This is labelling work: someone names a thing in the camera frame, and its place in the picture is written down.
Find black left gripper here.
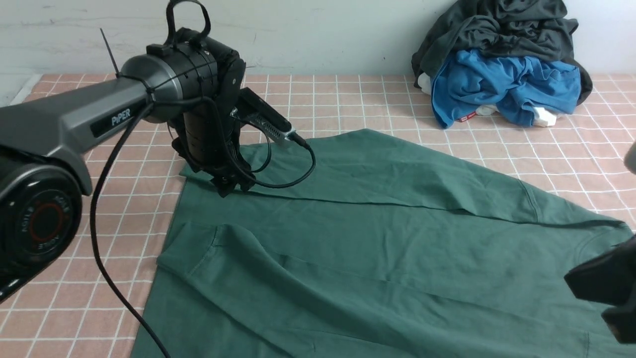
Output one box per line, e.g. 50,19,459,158
172,107,255,198

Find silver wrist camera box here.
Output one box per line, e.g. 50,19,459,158
234,88,295,146

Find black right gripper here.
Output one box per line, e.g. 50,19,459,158
564,237,636,344

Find dark grey garment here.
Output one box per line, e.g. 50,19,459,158
411,0,593,104

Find blue shirt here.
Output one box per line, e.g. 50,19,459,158
431,48,581,128

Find green long-sleeve top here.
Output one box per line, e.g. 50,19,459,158
144,130,635,358

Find pink checkered tablecloth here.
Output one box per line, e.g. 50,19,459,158
1,74,636,358

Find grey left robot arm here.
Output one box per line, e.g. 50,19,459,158
1,28,251,301

